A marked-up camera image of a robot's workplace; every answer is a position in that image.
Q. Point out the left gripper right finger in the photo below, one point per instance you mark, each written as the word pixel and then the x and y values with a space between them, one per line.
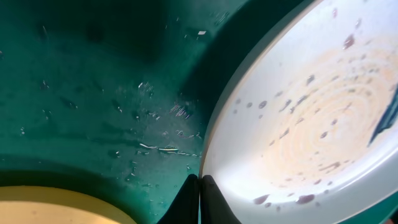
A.
pixel 213 206

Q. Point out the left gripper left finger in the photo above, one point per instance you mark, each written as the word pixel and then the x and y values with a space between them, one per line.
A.
pixel 185 206

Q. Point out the light blue plate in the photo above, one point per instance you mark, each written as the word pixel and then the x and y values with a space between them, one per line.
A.
pixel 305 131

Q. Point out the yellow plate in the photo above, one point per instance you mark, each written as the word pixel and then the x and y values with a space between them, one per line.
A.
pixel 48 205

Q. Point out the teal plastic tray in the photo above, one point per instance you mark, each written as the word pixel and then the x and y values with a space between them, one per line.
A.
pixel 113 99

